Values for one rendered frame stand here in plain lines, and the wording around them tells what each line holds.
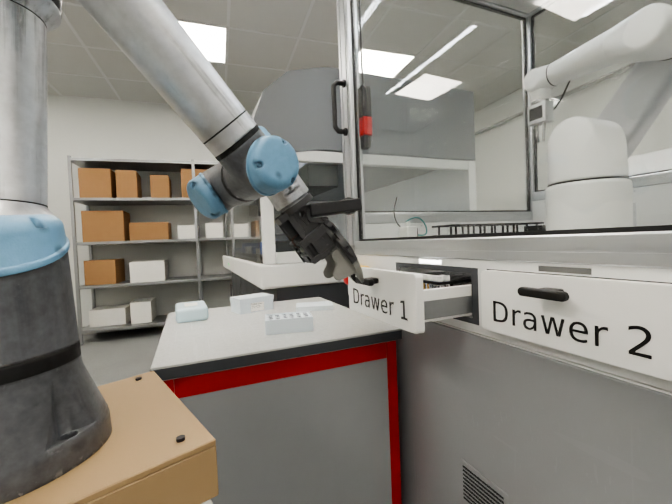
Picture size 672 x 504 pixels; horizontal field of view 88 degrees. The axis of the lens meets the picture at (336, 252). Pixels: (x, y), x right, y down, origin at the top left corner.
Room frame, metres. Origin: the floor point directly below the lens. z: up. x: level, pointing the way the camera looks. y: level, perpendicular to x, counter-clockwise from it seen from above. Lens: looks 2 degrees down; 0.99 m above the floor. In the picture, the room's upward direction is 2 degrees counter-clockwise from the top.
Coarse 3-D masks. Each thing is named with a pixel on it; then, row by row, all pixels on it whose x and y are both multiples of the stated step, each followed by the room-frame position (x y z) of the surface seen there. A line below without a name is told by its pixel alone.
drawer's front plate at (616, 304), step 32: (512, 288) 0.58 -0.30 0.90; (576, 288) 0.48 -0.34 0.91; (608, 288) 0.45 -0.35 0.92; (640, 288) 0.42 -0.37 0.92; (576, 320) 0.49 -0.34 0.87; (608, 320) 0.45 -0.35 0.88; (640, 320) 0.42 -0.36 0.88; (576, 352) 0.49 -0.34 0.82; (608, 352) 0.45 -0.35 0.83; (640, 352) 0.42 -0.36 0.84
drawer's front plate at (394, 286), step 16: (368, 272) 0.78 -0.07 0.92; (384, 272) 0.72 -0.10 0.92; (400, 272) 0.67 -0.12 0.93; (352, 288) 0.87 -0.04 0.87; (368, 288) 0.79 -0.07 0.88; (384, 288) 0.72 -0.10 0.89; (400, 288) 0.67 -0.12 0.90; (416, 288) 0.62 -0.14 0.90; (352, 304) 0.87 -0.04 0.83; (384, 304) 0.72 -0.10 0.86; (400, 304) 0.67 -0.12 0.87; (416, 304) 0.62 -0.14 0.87; (384, 320) 0.73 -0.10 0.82; (400, 320) 0.67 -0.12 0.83; (416, 320) 0.62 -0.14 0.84
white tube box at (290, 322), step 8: (288, 312) 0.97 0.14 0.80; (296, 312) 0.98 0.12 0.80; (304, 312) 0.98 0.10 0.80; (272, 320) 0.88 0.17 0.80; (280, 320) 0.89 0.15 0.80; (288, 320) 0.89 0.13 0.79; (296, 320) 0.89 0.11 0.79; (304, 320) 0.90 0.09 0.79; (312, 320) 0.90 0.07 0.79; (272, 328) 0.88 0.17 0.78; (280, 328) 0.89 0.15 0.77; (288, 328) 0.89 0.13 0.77; (296, 328) 0.89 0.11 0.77; (304, 328) 0.90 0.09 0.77; (312, 328) 0.90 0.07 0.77
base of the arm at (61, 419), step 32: (64, 352) 0.32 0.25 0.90; (0, 384) 0.27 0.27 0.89; (32, 384) 0.29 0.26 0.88; (64, 384) 0.31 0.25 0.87; (0, 416) 0.27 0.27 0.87; (32, 416) 0.28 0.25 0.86; (64, 416) 0.31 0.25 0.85; (96, 416) 0.33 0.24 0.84; (0, 448) 0.26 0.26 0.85; (32, 448) 0.27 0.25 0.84; (64, 448) 0.29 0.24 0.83; (96, 448) 0.32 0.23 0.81; (0, 480) 0.26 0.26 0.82; (32, 480) 0.27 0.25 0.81
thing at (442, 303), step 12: (444, 288) 0.67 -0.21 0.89; (456, 288) 0.68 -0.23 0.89; (468, 288) 0.69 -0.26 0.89; (432, 300) 0.65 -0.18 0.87; (444, 300) 0.67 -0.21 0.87; (456, 300) 0.68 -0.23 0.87; (468, 300) 0.69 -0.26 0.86; (432, 312) 0.65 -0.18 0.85; (444, 312) 0.67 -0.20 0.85; (456, 312) 0.68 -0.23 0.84; (468, 312) 0.69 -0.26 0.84
